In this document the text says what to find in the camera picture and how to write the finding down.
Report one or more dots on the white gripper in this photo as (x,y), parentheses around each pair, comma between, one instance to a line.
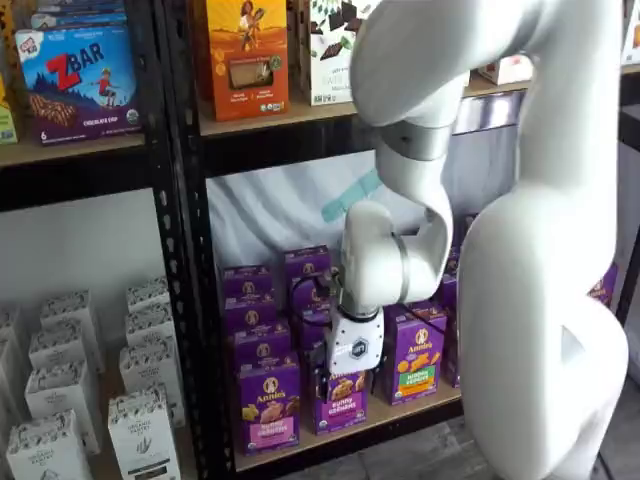
(355,345)

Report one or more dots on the purple Annie's box pink patch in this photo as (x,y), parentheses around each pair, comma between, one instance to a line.
(270,410)

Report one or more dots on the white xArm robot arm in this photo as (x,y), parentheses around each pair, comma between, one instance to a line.
(525,300)

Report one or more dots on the purple Annie's box violet patch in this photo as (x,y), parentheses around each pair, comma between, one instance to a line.
(345,405)

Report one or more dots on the purple Annie's snack box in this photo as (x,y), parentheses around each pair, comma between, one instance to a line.
(450,295)
(260,350)
(250,317)
(247,285)
(302,345)
(305,260)
(305,300)

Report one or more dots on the wooden shelf board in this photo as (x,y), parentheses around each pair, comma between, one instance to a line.
(350,440)
(300,112)
(75,152)

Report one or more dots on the purple Annie's box green patch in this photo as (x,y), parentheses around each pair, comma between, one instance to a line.
(415,360)

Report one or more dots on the black metal shelf rack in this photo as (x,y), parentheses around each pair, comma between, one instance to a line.
(280,145)
(75,182)

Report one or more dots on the purple Annie's box brown patch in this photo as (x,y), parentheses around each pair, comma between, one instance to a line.
(602,285)

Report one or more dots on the Simple Mills chocolate thins box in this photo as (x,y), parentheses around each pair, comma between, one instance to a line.
(330,75)

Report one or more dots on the orange Revival box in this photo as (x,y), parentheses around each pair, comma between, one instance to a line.
(247,60)

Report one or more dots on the Simple Mills almond bars box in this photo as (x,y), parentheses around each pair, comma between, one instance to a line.
(505,70)

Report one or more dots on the blue ZBar box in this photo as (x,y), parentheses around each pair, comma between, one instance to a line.
(80,85)
(75,20)

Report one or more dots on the yellow Bobo's box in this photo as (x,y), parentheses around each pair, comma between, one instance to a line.
(7,120)

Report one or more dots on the orange pretzel crackers cheddar box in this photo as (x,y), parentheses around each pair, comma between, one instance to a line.
(631,35)

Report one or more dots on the white backdrop cloth teal logo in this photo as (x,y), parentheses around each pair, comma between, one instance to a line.
(260,210)

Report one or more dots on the white small boxes group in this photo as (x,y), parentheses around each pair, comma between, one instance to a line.
(111,377)

